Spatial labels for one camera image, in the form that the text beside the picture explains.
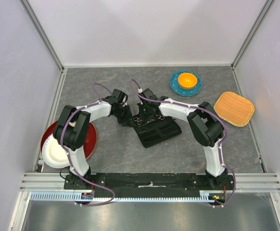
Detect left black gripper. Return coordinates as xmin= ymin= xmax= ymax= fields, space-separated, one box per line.
xmin=113 ymin=105 xmax=136 ymax=128

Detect silver scissors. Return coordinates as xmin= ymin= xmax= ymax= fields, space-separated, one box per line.
xmin=133 ymin=116 xmax=142 ymax=126

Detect black zip tool case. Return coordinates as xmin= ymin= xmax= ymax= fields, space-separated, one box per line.
xmin=134 ymin=116 xmax=182 ymax=148

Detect pink-tinted scissors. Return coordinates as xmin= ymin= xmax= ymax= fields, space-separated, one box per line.
xmin=156 ymin=115 xmax=165 ymax=120

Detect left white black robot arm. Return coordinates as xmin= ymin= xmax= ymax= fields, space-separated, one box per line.
xmin=53 ymin=89 xmax=134 ymax=189

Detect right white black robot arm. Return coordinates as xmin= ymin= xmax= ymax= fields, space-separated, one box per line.
xmin=136 ymin=89 xmax=228 ymax=190

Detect teal scalloped plate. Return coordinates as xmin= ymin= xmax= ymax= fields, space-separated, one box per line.
xmin=169 ymin=71 xmax=202 ymax=96

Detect red plate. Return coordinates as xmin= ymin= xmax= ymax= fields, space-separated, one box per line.
xmin=40 ymin=121 xmax=97 ymax=160

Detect orange bowl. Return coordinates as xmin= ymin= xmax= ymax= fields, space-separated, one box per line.
xmin=177 ymin=73 xmax=198 ymax=90

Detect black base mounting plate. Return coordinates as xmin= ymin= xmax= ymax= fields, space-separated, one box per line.
xmin=64 ymin=172 xmax=235 ymax=198

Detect white plate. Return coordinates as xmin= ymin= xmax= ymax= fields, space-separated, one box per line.
xmin=41 ymin=134 xmax=69 ymax=168

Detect orange woven mat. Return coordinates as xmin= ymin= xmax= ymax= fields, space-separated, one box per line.
xmin=213 ymin=91 xmax=255 ymax=127

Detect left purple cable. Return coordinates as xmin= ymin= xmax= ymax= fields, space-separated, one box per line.
xmin=60 ymin=83 xmax=118 ymax=207

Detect slotted cable duct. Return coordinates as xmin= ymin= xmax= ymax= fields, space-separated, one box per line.
xmin=30 ymin=192 xmax=215 ymax=203

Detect aluminium front rail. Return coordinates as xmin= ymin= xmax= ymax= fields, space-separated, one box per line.
xmin=20 ymin=172 xmax=280 ymax=193

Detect left aluminium corner post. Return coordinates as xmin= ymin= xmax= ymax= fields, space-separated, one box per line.
xmin=19 ymin=0 xmax=64 ymax=72

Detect aluminium corner post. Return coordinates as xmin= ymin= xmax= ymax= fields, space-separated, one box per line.
xmin=19 ymin=0 xmax=64 ymax=72
xmin=231 ymin=0 xmax=275 ymax=70

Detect right aluminium corner post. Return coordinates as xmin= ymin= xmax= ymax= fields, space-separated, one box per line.
xmin=231 ymin=0 xmax=275 ymax=70

